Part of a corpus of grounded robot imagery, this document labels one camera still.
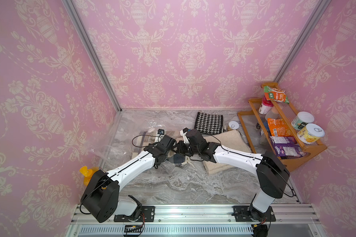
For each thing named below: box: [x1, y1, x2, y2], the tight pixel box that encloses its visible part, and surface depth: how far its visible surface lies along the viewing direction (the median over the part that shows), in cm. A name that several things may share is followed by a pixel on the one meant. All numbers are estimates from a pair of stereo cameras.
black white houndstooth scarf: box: [194, 112, 224, 135], surface depth 108 cm
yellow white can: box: [296, 123, 326, 145], surface depth 67 cm
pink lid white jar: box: [258, 95, 274, 115], surface depth 94 cm
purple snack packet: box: [269, 135, 308, 160], surface depth 80 cm
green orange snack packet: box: [264, 85, 290, 105], surface depth 86 cm
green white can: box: [291, 111, 315, 131], surface depth 71 cm
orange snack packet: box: [267, 118, 294, 137], surface depth 89 cm
